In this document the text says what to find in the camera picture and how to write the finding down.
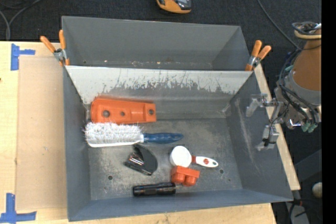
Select black stapler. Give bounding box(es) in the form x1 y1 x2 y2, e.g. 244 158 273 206
123 144 159 176

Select pale cardboard board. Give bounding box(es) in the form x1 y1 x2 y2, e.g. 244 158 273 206
14 56 68 212

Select orange flat block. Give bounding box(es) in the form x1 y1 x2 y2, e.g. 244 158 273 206
90 97 158 125

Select white round brush red-white handle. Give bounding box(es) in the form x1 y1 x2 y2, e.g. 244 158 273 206
169 145 219 169

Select grey metal bin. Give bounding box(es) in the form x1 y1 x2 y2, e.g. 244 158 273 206
61 15 295 222

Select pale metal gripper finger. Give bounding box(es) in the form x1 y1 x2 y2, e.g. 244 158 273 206
254 124 281 152
245 93 279 118

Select white brush with blue handle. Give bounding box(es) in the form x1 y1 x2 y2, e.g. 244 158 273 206
83 121 184 148

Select orange toy brick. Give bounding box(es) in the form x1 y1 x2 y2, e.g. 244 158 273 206
170 165 201 187

